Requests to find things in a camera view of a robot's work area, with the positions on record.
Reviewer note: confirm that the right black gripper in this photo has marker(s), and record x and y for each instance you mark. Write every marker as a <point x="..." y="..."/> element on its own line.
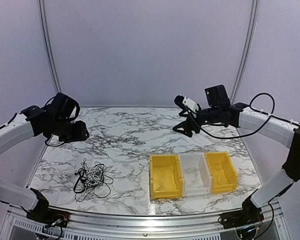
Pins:
<point x="185" y="125"/>

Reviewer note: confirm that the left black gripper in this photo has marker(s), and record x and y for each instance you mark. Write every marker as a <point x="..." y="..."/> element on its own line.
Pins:
<point x="80" y="133"/>

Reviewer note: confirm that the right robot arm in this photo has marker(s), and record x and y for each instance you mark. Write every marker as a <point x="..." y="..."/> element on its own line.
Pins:
<point x="285" y="132"/>

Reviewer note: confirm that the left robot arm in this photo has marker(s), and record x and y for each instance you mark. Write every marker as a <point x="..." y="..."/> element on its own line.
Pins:
<point x="58" y="117"/>

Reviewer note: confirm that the white translucent bin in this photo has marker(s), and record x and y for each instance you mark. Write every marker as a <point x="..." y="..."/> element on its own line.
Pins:
<point x="196" y="176"/>

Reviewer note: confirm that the left yellow bin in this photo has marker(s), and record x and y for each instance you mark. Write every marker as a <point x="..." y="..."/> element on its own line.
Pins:
<point x="165" y="176"/>

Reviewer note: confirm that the yellow bin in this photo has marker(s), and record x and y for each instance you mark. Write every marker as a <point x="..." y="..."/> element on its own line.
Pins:
<point x="223" y="174"/>
<point x="165" y="176"/>

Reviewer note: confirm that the right yellow bin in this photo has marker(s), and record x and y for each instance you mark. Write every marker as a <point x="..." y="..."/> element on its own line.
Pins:
<point x="223" y="174"/>

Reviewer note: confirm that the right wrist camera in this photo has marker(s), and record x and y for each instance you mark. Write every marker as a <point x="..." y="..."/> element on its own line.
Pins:
<point x="186" y="103"/>

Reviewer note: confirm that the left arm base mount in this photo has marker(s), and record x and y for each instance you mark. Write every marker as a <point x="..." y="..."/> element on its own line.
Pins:
<point x="47" y="217"/>

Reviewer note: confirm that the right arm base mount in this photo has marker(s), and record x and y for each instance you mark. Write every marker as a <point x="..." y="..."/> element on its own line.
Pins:
<point x="248" y="214"/>

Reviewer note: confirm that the aluminium front rail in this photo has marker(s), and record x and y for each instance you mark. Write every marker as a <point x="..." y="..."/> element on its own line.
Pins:
<point x="94" y="226"/>

